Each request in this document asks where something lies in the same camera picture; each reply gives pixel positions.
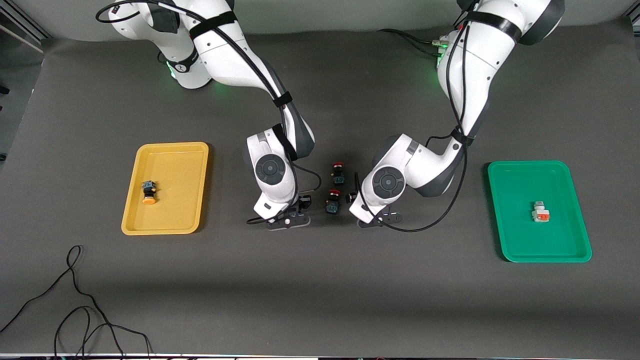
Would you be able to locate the white button with orange clip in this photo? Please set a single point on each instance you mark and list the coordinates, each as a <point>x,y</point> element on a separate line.
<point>540,215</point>

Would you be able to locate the metal frame rail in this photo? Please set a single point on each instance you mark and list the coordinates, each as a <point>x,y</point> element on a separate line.
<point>25,30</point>

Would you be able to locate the green plastic tray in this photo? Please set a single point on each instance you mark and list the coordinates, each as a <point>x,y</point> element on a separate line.
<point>565,240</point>

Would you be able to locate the yellow cap push button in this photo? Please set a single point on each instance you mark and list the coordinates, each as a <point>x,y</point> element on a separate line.
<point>149,192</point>

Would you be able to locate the yellow plastic tray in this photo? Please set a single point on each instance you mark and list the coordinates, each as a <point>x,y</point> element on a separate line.
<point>175,165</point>

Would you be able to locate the red cap push button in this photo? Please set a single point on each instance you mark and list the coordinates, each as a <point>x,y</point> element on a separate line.
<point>338,176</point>
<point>333,205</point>

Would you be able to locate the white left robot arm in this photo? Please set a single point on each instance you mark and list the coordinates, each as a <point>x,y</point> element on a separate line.
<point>470,75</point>

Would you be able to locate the dark grey table mat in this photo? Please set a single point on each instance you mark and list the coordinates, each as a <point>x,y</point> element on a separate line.
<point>320,300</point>

